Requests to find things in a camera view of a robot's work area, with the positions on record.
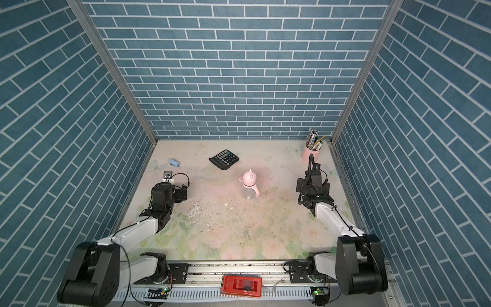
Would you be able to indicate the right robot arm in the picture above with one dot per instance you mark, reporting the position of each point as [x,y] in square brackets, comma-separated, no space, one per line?
[359,263]

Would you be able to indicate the aluminium front rail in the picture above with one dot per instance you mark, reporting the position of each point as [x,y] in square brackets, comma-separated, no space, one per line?
[204,280]

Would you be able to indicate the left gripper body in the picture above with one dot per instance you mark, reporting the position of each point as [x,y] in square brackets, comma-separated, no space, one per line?
[177,196]

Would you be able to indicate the pink bottle cap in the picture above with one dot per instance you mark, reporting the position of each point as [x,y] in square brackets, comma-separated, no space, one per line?
[248,179]

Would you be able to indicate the black calculator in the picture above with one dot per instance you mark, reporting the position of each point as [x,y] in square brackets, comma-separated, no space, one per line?
[224,160]

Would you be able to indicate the red box on rail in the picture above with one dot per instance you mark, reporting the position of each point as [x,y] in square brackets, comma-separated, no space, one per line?
[245,286]

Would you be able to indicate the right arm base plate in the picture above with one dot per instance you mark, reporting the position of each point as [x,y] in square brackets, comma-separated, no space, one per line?
[297,272]

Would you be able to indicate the small blue eraser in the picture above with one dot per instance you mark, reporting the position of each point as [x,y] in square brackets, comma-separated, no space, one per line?
[174,163]

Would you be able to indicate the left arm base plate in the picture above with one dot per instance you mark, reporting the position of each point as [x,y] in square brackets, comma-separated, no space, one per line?
[166,275]

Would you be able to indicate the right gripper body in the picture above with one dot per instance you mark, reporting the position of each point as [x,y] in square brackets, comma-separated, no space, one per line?
[302,183]

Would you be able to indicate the pink pen cup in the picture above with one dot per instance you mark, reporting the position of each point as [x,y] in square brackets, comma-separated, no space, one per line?
[307,152]

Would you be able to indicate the clear baby bottle body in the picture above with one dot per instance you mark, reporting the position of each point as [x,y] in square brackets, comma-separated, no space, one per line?
[248,193]

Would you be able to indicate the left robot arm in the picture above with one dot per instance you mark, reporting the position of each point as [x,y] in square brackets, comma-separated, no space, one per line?
[99,269]

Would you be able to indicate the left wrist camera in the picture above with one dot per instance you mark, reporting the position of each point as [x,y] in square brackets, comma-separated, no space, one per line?
[168,177]

